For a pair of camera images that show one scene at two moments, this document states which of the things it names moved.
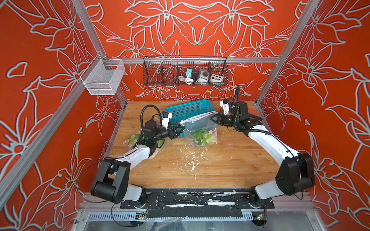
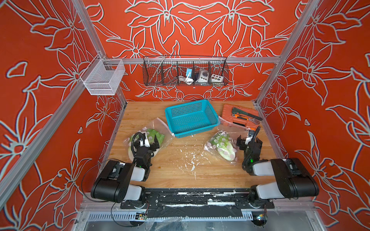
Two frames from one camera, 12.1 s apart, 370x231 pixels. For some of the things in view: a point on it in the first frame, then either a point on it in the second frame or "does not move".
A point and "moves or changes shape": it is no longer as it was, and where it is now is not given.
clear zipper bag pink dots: [131, 141] moves or changes shape
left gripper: [175, 136] -> [155, 144]
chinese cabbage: [202, 137] -> [225, 146]
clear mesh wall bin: [102, 76] does not move
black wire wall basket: [185, 70] does not move
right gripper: [220, 116] -> [242, 141]
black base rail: [198, 203] does not move
